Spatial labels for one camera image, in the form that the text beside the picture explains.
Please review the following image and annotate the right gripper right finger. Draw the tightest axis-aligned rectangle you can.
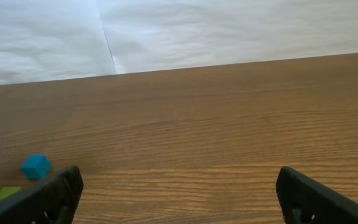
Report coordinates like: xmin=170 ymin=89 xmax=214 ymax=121
xmin=275 ymin=166 xmax=358 ymax=224

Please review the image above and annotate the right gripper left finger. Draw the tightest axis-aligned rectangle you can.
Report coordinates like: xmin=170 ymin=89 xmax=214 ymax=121
xmin=0 ymin=165 xmax=85 ymax=224

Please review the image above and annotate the blue cube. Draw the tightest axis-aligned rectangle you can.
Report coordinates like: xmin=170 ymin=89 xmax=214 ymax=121
xmin=19 ymin=154 xmax=52 ymax=180

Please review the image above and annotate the green cube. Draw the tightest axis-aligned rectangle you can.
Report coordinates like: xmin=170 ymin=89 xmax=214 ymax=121
xmin=0 ymin=186 xmax=22 ymax=207

